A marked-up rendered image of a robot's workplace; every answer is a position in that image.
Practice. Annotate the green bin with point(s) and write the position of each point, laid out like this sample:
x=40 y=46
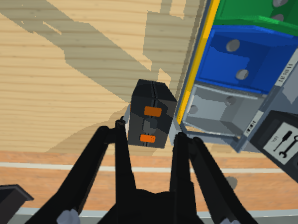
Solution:
x=255 y=10

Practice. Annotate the blue open bin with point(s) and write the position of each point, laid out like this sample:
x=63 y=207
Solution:
x=263 y=52

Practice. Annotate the yellow bar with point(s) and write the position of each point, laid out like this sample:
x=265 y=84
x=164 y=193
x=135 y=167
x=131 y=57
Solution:
x=201 y=46

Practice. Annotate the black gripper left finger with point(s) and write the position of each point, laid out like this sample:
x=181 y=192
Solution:
x=65 y=206

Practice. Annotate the grey open bin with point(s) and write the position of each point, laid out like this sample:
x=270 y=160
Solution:
x=214 y=116

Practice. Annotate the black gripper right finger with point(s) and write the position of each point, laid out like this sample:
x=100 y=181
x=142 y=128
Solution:
x=222 y=202

